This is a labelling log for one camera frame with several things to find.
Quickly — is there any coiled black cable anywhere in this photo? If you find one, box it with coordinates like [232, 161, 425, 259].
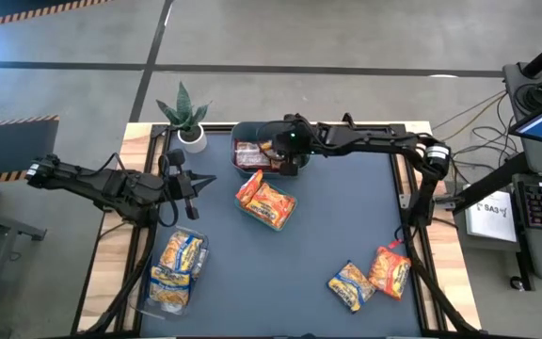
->
[514, 82, 542, 113]

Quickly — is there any grey-blue table mat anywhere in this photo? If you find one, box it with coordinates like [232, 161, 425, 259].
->
[139, 129, 423, 338]

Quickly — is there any yellow cable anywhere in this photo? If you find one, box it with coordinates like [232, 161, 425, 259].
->
[433, 91, 507, 145]

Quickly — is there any snake plant in white pot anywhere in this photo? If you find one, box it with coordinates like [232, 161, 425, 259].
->
[155, 80, 214, 155]

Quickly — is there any orange chicken ramen pack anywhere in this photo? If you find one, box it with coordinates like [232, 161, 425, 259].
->
[367, 245, 412, 301]
[234, 169, 265, 207]
[244, 182, 297, 231]

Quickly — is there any black diagonal frame strut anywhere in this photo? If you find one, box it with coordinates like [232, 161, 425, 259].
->
[76, 220, 159, 336]
[406, 253, 482, 336]

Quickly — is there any black hazard-striped floor mat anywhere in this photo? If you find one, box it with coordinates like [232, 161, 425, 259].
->
[0, 115, 60, 185]

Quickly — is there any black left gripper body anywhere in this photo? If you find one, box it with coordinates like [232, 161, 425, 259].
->
[160, 149, 201, 221]

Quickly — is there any black aluminium table frame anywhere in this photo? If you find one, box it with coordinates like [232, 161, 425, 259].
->
[119, 121, 441, 338]

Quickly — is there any clear plastic bin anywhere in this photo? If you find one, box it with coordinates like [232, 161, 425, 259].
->
[132, 225, 211, 321]

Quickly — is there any white SA3 paper sign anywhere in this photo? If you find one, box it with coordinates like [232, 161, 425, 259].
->
[465, 189, 520, 244]

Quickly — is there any large grey-blue plastic bin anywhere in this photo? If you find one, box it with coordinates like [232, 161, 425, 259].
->
[229, 121, 311, 180]

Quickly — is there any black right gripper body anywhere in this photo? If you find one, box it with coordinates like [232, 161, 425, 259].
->
[273, 112, 322, 178]

